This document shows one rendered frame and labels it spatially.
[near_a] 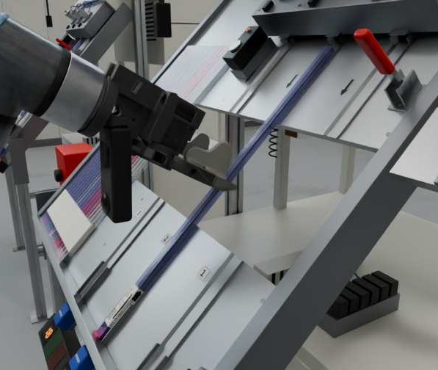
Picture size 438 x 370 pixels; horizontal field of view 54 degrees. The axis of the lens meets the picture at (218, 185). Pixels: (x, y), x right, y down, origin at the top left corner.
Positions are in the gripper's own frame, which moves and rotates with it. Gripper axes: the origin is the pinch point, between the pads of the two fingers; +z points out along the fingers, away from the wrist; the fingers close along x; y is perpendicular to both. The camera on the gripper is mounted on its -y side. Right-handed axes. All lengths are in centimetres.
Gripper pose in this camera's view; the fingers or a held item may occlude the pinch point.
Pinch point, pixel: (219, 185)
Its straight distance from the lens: 58.0
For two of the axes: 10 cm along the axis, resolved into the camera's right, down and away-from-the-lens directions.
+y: 4.4, -9.0, -0.2
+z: 7.4, 3.5, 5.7
